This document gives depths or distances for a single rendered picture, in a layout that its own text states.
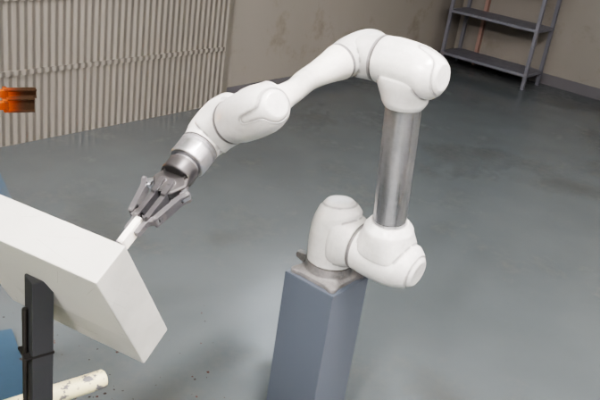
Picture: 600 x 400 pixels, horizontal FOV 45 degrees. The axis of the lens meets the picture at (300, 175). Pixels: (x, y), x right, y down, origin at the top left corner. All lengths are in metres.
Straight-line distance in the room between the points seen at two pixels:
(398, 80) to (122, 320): 0.98
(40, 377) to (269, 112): 0.67
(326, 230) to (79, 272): 1.18
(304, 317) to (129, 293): 1.20
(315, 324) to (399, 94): 0.85
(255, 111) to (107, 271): 0.48
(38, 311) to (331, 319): 1.19
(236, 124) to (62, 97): 3.51
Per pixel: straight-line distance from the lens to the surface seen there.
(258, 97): 1.48
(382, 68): 1.93
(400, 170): 2.04
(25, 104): 2.47
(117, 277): 1.24
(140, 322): 1.35
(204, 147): 1.60
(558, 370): 3.40
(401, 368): 3.10
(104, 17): 5.02
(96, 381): 1.84
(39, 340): 1.43
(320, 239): 2.28
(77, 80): 5.01
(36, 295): 1.37
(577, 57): 8.55
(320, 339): 2.40
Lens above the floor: 1.80
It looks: 22 degrees down
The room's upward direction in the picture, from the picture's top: 8 degrees clockwise
